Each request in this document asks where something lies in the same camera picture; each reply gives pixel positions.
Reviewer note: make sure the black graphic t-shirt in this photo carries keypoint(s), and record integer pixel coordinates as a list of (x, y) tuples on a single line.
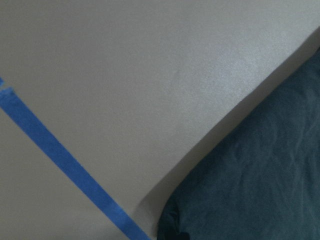
[(262, 181)]

